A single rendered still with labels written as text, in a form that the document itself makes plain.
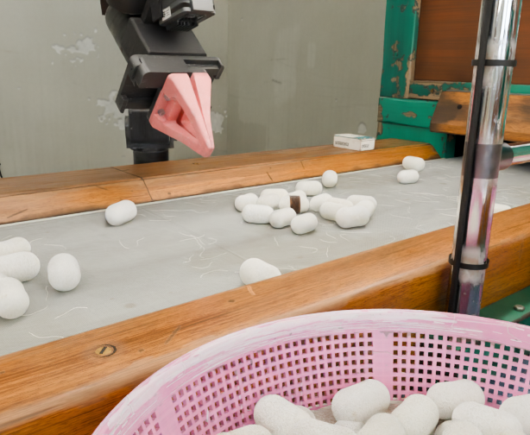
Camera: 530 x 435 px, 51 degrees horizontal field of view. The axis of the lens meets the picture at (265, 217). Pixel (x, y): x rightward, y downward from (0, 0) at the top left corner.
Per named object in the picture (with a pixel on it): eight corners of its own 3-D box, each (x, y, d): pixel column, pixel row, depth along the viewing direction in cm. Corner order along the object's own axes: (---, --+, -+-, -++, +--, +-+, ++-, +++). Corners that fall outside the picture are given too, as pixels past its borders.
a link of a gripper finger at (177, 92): (263, 125, 54) (221, 59, 58) (200, 129, 50) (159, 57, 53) (236, 170, 59) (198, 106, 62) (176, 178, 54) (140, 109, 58)
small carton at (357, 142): (332, 146, 94) (333, 135, 93) (347, 145, 96) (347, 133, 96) (360, 151, 90) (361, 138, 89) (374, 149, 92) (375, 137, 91)
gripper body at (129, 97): (228, 68, 57) (198, 22, 60) (138, 67, 51) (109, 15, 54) (205, 113, 62) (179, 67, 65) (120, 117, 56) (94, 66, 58)
